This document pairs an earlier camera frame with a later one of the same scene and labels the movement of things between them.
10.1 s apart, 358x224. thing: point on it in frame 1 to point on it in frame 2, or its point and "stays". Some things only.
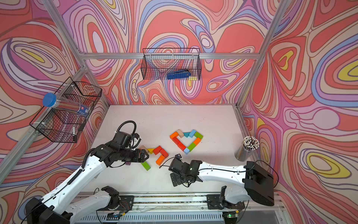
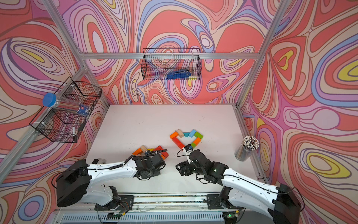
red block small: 175,140 stays
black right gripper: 179,180 to 184,166
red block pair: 157,150 stays
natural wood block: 181,134 stays
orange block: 197,141 stays
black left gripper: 137,158 to 158,171
